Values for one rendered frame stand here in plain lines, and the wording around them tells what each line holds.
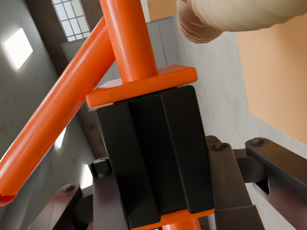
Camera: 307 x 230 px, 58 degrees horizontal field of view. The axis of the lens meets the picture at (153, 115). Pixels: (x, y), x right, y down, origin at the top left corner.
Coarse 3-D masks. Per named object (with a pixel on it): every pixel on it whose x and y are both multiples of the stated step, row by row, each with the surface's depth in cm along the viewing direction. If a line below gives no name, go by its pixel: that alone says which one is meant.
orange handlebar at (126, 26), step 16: (112, 0) 14; (128, 0) 14; (112, 16) 15; (128, 16) 14; (112, 32) 15; (128, 32) 15; (144, 32) 15; (128, 48) 15; (144, 48) 15; (128, 64) 15; (144, 64) 15; (128, 80) 15; (176, 224) 17; (192, 224) 17
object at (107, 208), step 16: (96, 160) 15; (96, 176) 15; (112, 176) 14; (96, 192) 13; (112, 192) 12; (96, 208) 11; (112, 208) 11; (96, 224) 10; (112, 224) 10; (128, 224) 11
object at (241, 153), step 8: (208, 136) 18; (208, 144) 17; (240, 152) 14; (240, 160) 14; (248, 160) 14; (256, 160) 14; (240, 168) 14; (248, 168) 14; (256, 168) 14; (264, 168) 14; (248, 176) 14; (256, 176) 14; (264, 176) 14
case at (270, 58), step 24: (288, 24) 23; (240, 48) 36; (264, 48) 29; (288, 48) 24; (264, 72) 30; (288, 72) 25; (264, 96) 32; (288, 96) 26; (264, 120) 34; (288, 120) 27
